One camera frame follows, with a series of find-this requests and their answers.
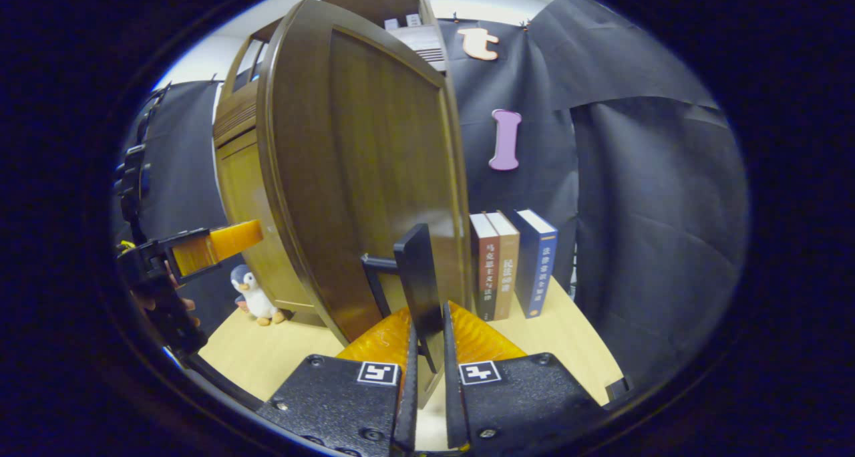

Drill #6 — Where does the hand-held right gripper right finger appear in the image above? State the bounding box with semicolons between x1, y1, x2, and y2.
442;301;602;452

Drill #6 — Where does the blue book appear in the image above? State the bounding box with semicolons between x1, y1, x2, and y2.
513;208;558;319

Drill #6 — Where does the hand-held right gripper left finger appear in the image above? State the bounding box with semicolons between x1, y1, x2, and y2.
257;307;420;456

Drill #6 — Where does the tan book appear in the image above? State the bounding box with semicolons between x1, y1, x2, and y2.
486;211;520;321

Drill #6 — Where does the black backdrop cloth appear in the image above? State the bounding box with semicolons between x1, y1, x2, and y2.
114;0;749;391

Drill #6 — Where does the dark brown book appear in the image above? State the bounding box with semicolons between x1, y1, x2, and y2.
470;213;500;322

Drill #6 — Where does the penguin plush toy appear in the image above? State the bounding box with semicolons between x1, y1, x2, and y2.
230;265;287;326

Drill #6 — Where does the black cable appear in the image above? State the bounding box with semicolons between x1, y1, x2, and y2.
114;83;171;244

